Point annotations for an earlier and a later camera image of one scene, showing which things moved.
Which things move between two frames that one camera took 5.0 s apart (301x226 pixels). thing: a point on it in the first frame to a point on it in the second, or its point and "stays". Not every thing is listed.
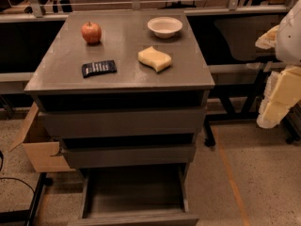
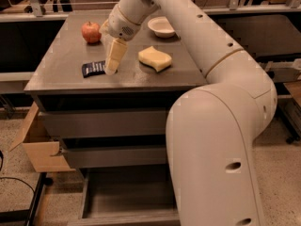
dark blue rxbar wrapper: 99,68 stays
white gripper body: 290,38 to 120,24
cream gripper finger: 282,90 to 117,53
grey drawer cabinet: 126,92 stays
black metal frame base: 28,215 stays
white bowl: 165,26 stays
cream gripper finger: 268,40 to 104,28
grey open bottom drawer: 150,195 stays
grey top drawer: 122,122 stays
